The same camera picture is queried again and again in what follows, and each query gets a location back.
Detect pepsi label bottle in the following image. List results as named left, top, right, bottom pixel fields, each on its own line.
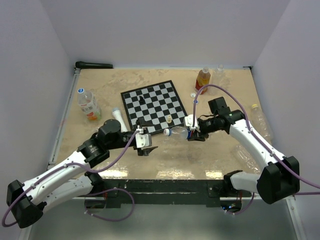
left=168, top=126, right=192, bottom=140

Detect white pepsi bottle cap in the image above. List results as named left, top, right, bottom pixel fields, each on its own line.
left=163, top=128, right=172, bottom=137

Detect amber drink bottle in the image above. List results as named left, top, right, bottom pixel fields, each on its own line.
left=195, top=66, right=211, bottom=95

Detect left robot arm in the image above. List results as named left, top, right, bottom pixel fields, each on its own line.
left=1, top=117, right=154, bottom=229

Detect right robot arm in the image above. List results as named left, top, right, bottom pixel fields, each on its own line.
left=184, top=97, right=300, bottom=204

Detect white tube bottle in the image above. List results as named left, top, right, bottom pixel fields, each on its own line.
left=112, top=107, right=128, bottom=133

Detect clear crushed bottle right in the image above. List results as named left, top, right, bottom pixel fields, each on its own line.
left=231, top=144, right=261, bottom=174

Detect yellow cap clear bottle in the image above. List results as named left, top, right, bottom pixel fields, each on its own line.
left=251, top=104, right=273, bottom=143

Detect blue cap tea bottle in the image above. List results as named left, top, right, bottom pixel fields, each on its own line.
left=77, top=88, right=102, bottom=121

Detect black chess piece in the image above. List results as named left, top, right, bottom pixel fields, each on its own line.
left=139, top=96, right=145, bottom=104

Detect black white chessboard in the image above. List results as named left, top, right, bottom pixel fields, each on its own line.
left=120, top=80, right=187, bottom=135

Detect white chess piece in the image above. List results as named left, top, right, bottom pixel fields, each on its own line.
left=166, top=115, right=172, bottom=124

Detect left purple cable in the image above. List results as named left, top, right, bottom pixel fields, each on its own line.
left=1, top=128, right=143, bottom=228

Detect purple cable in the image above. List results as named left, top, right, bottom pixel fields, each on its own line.
left=1, top=128, right=143, bottom=228
left=192, top=84, right=320, bottom=196

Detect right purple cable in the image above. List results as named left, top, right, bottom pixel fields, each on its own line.
left=192, top=84, right=320, bottom=196

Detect black base frame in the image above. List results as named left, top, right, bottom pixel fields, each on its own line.
left=74, top=178, right=253, bottom=209

